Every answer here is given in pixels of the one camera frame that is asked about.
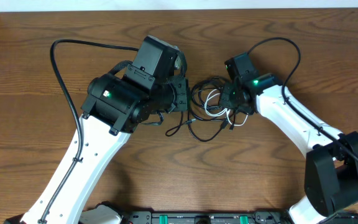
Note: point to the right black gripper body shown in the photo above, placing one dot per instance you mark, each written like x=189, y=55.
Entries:
x=229, y=98

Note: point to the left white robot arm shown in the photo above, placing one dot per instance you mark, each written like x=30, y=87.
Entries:
x=116, y=103

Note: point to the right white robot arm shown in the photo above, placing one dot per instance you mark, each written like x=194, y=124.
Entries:
x=331, y=170

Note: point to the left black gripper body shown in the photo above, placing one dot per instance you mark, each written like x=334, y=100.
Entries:
x=175, y=100

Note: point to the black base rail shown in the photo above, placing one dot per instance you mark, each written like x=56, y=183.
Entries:
x=107, y=212

